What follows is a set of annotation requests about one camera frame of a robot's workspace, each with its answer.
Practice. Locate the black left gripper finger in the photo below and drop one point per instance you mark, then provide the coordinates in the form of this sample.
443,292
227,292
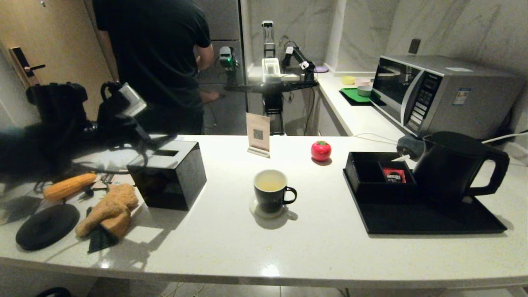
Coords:
156,146
161,138

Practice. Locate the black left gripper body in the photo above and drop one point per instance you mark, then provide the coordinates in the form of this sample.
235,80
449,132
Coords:
121,130

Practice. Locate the black electric kettle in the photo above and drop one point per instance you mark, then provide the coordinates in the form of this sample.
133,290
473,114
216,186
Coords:
449,171

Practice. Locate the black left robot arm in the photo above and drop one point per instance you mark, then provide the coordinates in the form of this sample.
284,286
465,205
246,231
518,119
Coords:
41,140

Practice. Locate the black cube tissue box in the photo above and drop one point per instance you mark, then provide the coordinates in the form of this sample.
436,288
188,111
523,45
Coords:
173,181

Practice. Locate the paper card black label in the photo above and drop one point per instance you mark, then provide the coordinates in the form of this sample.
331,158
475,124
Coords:
115,179

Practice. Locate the black power plug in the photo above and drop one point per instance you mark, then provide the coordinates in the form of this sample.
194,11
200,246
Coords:
87,190

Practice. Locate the person in black shirt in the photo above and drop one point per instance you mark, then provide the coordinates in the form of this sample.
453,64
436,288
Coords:
156,62

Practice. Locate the yellow toy corn cob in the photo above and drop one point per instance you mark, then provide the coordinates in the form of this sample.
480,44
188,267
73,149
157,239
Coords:
70,186

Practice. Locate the beige QR sign card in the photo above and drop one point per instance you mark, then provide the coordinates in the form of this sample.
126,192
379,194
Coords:
258,132

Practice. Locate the grey device green light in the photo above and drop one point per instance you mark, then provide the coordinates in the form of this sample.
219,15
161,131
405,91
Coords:
227,57

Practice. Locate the beige wooden door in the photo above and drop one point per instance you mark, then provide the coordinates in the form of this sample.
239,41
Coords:
53,41

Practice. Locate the white round coaster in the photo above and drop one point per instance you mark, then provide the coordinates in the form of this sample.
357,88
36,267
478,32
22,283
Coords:
252,207

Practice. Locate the black door lock with lever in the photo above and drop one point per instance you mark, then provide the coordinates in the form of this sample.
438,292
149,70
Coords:
24,68

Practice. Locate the black table column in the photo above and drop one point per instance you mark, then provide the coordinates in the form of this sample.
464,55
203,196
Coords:
273,111

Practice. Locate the black round kettle base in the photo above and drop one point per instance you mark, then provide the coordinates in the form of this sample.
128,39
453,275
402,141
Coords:
46,227

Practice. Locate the black background table top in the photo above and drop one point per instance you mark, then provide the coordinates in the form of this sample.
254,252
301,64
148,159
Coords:
272,86

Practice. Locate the black mug white inside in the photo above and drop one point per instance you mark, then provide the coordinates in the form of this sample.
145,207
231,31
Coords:
270,200

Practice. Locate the white plastic container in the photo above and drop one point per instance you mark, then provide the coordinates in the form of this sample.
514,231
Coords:
271,68

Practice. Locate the red toy tomato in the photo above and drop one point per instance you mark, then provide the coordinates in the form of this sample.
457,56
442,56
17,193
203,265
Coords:
321,151

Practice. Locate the purple round lid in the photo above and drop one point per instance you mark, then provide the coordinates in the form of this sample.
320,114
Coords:
321,68

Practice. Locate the black rounded plastic object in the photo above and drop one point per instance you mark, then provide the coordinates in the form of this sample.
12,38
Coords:
53,292

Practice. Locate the yellow bowl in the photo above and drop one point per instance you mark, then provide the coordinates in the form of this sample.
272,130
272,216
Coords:
348,79

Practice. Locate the green cutting board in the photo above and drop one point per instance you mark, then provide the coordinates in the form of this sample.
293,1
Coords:
354,95

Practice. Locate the black sachet holder box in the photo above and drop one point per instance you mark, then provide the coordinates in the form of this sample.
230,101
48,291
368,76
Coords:
365,175

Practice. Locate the grey-green bowl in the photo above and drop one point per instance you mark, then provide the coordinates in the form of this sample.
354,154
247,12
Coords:
364,90

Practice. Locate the pink bowl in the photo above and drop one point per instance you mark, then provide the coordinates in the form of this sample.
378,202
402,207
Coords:
363,81

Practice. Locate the red coffee sachet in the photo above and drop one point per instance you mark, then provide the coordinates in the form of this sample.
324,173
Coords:
394,175

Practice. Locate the white stick sachet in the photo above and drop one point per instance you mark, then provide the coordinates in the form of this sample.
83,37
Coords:
401,157

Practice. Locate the grey cloth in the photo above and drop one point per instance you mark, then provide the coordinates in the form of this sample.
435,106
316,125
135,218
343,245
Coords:
408,145

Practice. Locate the black rectangular serving tray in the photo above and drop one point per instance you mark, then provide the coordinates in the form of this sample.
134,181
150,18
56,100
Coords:
412,222

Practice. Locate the silver microwave oven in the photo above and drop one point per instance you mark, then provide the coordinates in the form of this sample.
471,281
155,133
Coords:
466,103

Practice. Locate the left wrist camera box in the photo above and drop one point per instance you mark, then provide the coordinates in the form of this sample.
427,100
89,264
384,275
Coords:
133,99

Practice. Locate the dark wall switch plate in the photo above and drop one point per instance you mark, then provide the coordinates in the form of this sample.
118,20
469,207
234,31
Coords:
415,45

